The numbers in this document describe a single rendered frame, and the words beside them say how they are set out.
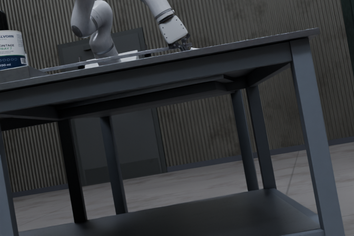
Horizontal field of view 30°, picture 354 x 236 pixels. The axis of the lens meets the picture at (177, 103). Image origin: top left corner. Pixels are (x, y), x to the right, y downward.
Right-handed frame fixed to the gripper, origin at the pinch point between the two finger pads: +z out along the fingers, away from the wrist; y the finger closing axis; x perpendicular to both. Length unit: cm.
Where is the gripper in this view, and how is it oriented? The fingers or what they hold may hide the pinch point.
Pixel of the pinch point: (184, 50)
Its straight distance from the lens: 285.8
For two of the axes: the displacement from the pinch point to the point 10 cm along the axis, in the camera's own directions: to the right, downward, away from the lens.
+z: 5.0, 8.7, -0.3
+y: -8.7, 5.0, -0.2
